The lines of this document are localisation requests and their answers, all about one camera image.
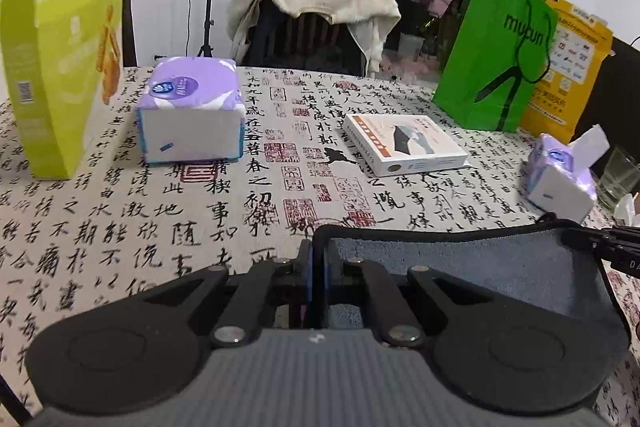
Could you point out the green mucun paper bag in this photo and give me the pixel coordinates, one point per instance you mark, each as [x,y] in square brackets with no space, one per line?
[501,52]

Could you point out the clear drinking glass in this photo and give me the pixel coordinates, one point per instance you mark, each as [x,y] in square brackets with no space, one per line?
[620,176]

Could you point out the purple and grey towel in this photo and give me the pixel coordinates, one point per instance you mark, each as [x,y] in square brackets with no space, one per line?
[530,263]

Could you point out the white flat product box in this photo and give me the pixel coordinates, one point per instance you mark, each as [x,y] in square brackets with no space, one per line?
[403,144]

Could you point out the closed purple tissue pack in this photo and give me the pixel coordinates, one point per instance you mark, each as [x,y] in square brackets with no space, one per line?
[192,109]

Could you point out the lime green snack box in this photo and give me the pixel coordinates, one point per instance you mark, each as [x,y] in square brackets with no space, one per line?
[55,125]

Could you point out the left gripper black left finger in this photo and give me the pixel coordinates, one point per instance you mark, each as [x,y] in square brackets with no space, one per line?
[232,310]

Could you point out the open purple tissue pack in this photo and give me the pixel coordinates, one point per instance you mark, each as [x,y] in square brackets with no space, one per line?
[558,178]

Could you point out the calligraphy print tablecloth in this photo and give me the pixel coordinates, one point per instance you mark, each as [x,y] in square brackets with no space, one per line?
[120,227]

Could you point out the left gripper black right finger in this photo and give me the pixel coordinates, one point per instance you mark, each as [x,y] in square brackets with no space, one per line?
[422,309]

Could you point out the yellow printed paper bag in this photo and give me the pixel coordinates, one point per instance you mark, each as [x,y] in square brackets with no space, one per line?
[580,44]

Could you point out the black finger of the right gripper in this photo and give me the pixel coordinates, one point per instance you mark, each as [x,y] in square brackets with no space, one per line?
[618,245]

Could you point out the black paper bag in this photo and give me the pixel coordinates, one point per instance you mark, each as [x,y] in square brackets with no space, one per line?
[614,102]

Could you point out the dark chair with cream cloth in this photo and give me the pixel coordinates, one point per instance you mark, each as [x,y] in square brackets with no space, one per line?
[307,42]

